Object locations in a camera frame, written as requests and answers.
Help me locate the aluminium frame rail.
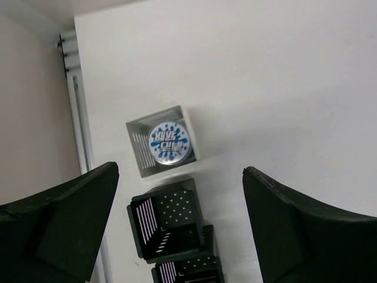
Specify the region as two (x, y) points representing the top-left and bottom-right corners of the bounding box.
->
(57, 32), (114, 283)

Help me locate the black mesh container front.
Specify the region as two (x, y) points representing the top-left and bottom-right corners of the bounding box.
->
(151, 255), (226, 283)

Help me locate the silver mesh container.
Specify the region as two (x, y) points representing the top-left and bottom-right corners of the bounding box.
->
(125, 105), (200, 179)

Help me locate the black mesh container rear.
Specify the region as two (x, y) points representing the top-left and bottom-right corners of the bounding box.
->
(127, 179), (205, 264)

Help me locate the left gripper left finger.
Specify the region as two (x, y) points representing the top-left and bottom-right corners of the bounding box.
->
(1, 162), (119, 282)

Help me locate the blue slime jar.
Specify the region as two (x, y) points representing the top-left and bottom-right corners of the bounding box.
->
(147, 121), (192, 166)

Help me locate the black mesh container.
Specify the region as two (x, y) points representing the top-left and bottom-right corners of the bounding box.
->
(127, 179), (205, 264)
(151, 255), (226, 283)

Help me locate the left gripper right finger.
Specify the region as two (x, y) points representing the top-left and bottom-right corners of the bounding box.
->
(242, 167), (376, 282)

